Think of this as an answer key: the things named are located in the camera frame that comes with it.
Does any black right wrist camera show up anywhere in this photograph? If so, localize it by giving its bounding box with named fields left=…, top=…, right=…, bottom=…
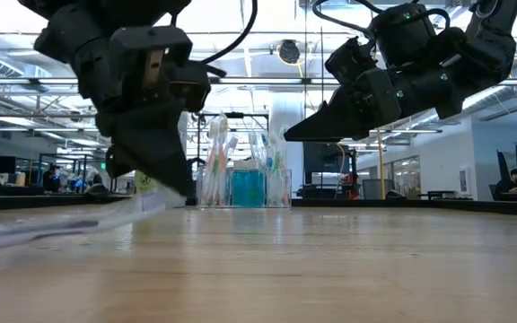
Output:
left=324, top=36, right=374, bottom=89

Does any person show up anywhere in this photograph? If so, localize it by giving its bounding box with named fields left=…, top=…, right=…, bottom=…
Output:
left=42, top=164, right=60, bottom=193
left=494, top=168, right=517, bottom=202

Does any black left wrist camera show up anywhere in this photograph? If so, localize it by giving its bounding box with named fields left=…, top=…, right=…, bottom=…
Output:
left=168, top=60, right=213, bottom=113

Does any green white wipes canister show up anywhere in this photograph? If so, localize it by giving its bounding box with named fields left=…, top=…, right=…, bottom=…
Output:
left=133, top=111, right=191, bottom=203

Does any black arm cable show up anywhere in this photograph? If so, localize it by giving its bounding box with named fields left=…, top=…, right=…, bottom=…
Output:
left=311, top=0, right=452, bottom=44
left=172, top=0, right=259, bottom=77

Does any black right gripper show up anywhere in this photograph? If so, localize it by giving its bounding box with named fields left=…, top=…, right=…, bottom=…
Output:
left=284, top=66, right=465, bottom=143

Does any white green toothbrush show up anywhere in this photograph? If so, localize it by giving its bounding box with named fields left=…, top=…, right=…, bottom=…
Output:
left=208, top=147, right=224, bottom=206

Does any black office chair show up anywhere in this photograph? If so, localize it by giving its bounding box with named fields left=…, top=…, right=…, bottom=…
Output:
left=495, top=150, right=511, bottom=189

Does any clear toothbrush holder cup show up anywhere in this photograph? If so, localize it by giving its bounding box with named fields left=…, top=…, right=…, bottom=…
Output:
left=189, top=111, right=271, bottom=202

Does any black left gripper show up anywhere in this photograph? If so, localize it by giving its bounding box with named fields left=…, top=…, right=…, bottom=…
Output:
left=72, top=25, right=195, bottom=197

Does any black machine cabinet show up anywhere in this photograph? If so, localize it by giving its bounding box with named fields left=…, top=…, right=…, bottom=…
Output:
left=303, top=142, right=359, bottom=201

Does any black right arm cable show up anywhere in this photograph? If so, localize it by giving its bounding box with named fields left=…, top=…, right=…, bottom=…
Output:
left=311, top=0, right=452, bottom=44

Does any clear acrylic organizer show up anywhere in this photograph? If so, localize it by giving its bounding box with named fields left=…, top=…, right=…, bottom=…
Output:
left=197, top=166, right=294, bottom=210

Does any white building pillar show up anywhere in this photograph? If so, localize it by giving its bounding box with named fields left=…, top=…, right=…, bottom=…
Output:
left=269, top=92, right=305, bottom=198

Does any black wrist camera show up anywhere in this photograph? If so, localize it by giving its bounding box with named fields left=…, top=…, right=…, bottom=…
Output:
left=324, top=36, right=374, bottom=89
left=168, top=60, right=213, bottom=113

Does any black ceiling cable reel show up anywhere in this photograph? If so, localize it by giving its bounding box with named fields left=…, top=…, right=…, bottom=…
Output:
left=277, top=39, right=302, bottom=65

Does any thin black hanging cable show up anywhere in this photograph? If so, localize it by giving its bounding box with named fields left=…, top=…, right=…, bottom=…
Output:
left=302, top=0, right=308, bottom=127
left=320, top=0, right=325, bottom=189

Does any white toothbrush in clear wrapper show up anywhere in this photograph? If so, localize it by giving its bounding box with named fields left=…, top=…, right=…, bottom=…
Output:
left=225, top=134, right=241, bottom=206

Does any purple toothbrush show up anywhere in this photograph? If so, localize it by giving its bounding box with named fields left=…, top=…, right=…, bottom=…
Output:
left=0, top=186, right=187, bottom=253

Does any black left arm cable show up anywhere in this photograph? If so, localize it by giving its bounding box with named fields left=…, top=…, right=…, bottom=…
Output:
left=172, top=0, right=259, bottom=77

